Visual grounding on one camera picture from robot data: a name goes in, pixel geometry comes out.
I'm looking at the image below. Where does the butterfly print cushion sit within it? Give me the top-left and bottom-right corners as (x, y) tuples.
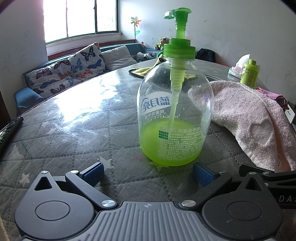
(69, 42), (106, 78)
(23, 59), (81, 99)

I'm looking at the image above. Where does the small green bottle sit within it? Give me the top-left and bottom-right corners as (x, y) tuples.
(240, 59), (259, 89)

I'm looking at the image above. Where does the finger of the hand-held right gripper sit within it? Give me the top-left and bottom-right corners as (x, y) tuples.
(239, 163), (296, 184)

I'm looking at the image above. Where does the clear pump soap bottle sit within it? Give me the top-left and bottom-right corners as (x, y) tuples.
(136, 1), (214, 168)

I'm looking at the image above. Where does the black white plush toy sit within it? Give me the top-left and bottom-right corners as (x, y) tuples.
(136, 51), (155, 62)

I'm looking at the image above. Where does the blue sofa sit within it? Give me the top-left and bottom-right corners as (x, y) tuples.
(14, 42), (162, 116)

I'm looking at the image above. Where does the black remote control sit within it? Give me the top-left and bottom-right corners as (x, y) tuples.
(0, 116), (24, 152)

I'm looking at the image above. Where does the yellow grey microfibre cloth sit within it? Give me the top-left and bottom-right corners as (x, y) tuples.
(128, 56), (195, 79)

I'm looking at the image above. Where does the teddy bear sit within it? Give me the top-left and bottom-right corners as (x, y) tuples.
(154, 37), (169, 51)

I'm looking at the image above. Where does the black bag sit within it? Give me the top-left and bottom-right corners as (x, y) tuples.
(195, 48), (216, 62)

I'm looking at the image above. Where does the pale pink towel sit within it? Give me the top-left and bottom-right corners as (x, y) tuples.
(188, 81), (292, 172)

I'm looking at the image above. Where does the pinwheel flower toy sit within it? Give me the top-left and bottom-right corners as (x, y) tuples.
(131, 17), (142, 43)

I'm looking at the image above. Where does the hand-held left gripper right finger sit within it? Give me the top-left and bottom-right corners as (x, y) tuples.
(180, 162), (266, 208)

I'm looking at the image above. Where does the tissue pack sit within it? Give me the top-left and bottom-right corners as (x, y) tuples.
(227, 54), (250, 77)

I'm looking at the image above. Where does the grey cushion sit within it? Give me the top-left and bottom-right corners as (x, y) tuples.
(100, 45), (138, 71)

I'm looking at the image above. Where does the purple pink cloth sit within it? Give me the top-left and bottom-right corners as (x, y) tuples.
(254, 87), (289, 109)

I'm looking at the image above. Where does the window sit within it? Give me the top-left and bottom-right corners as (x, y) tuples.
(43, 0), (119, 43)

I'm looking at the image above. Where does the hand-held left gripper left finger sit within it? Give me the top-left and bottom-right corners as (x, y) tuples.
(34, 162), (118, 208)

